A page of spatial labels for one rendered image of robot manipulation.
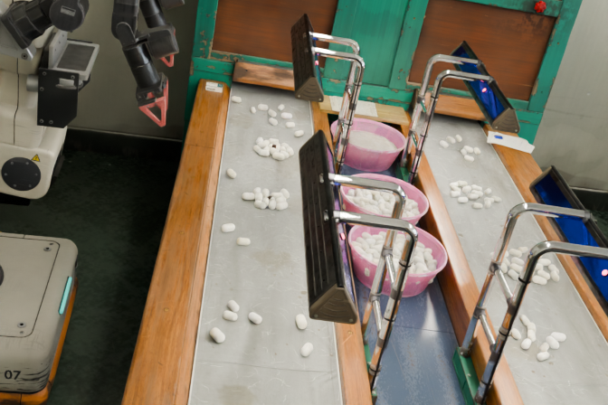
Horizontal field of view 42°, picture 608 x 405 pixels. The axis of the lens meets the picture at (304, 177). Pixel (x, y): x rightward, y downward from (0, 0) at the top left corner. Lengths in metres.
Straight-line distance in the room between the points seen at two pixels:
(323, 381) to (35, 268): 1.29
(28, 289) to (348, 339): 1.18
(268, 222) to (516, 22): 1.35
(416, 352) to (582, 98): 2.61
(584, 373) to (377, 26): 1.52
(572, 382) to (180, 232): 0.98
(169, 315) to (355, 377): 0.41
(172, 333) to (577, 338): 0.98
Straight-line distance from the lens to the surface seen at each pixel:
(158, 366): 1.58
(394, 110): 2.97
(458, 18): 2.98
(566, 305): 2.16
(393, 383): 1.80
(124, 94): 3.89
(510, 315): 1.64
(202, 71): 2.96
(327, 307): 1.29
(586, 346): 2.04
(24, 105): 2.23
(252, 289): 1.86
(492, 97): 2.38
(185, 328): 1.68
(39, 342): 2.39
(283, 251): 2.02
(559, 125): 4.31
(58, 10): 1.92
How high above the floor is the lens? 1.81
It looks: 26 degrees down
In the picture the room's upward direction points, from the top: 12 degrees clockwise
